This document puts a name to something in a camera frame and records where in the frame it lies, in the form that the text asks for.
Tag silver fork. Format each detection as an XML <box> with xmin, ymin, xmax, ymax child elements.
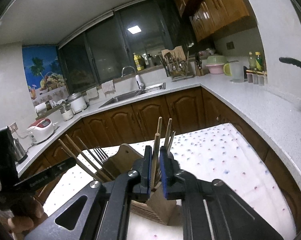
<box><xmin>93</xmin><ymin>147</ymin><xmax>109</xmax><ymax>163</ymax></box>

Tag wooden chopstick long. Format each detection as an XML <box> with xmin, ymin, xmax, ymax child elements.
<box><xmin>150</xmin><ymin>133</ymin><xmax>160</xmax><ymax>189</ymax></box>

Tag dish rack with utensils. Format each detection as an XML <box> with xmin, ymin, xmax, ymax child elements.
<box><xmin>160</xmin><ymin>46</ymin><xmax>194</xmax><ymax>81</ymax></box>

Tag person's left hand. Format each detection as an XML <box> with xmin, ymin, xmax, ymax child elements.
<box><xmin>7</xmin><ymin>198</ymin><xmax>48</xmax><ymax>239</ymax></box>

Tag steel electric kettle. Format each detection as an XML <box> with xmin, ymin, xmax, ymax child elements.
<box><xmin>13</xmin><ymin>138</ymin><xmax>28</xmax><ymax>164</ymax></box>

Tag wooden utensil holder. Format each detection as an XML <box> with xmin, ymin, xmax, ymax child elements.
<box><xmin>101</xmin><ymin>144</ymin><xmax>177</xmax><ymax>225</ymax></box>

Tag white floral tablecloth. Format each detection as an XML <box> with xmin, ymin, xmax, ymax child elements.
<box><xmin>44</xmin><ymin>124</ymin><xmax>297</xmax><ymax>239</ymax></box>

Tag white red rice cooker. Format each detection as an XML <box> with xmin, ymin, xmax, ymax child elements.
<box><xmin>27</xmin><ymin>118</ymin><xmax>58</xmax><ymax>145</ymax></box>

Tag small white jar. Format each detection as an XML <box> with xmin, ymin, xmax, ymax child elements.
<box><xmin>59</xmin><ymin>103</ymin><xmax>74</xmax><ymax>121</ymax></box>

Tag wooden lower cabinets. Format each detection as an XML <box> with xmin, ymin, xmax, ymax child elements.
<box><xmin>20</xmin><ymin>87</ymin><xmax>301</xmax><ymax>228</ymax></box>

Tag wooden cabinets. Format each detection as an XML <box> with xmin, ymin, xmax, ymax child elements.
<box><xmin>20</xmin><ymin>87</ymin><xmax>301</xmax><ymax>228</ymax></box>
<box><xmin>174</xmin><ymin>0</ymin><xmax>253</xmax><ymax>42</ymax></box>

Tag tropical fruit poster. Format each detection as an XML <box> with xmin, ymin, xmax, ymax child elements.
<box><xmin>22</xmin><ymin>46</ymin><xmax>69</xmax><ymax>106</ymax></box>

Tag hanging dish cloth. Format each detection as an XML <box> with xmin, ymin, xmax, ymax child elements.
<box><xmin>101</xmin><ymin>80</ymin><xmax>116</xmax><ymax>96</ymax></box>

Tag chrome sink faucet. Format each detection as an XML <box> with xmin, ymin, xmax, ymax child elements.
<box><xmin>121</xmin><ymin>66</ymin><xmax>145</xmax><ymax>90</ymax></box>

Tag spice jar set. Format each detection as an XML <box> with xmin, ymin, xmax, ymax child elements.
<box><xmin>246</xmin><ymin>69</ymin><xmax>268</xmax><ymax>86</ymax></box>

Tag translucent plastic pitcher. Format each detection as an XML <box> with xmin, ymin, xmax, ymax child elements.
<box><xmin>223</xmin><ymin>60</ymin><xmax>244</xmax><ymax>83</ymax></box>

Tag green and pink basins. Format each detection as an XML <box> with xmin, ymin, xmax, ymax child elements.
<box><xmin>205</xmin><ymin>55</ymin><xmax>227</xmax><ymax>74</ymax></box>

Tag knife block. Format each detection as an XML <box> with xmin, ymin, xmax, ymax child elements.
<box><xmin>195</xmin><ymin>52</ymin><xmax>204</xmax><ymax>76</ymax></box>

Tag green condiment bottles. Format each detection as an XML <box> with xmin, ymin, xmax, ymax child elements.
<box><xmin>248</xmin><ymin>51</ymin><xmax>263</xmax><ymax>71</ymax></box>

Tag yellow oil bottle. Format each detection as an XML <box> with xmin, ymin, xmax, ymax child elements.
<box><xmin>133</xmin><ymin>53</ymin><xmax>144</xmax><ymax>71</ymax></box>

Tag wooden upper cabinets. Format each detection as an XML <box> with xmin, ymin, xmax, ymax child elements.
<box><xmin>174</xmin><ymin>0</ymin><xmax>253</xmax><ymax>42</ymax></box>

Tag wall power outlet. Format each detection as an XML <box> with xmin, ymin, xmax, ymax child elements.
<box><xmin>8</xmin><ymin>122</ymin><xmax>18</xmax><ymax>133</ymax></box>

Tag black wok with handle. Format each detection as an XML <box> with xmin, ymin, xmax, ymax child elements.
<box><xmin>279</xmin><ymin>57</ymin><xmax>301</xmax><ymax>69</ymax></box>

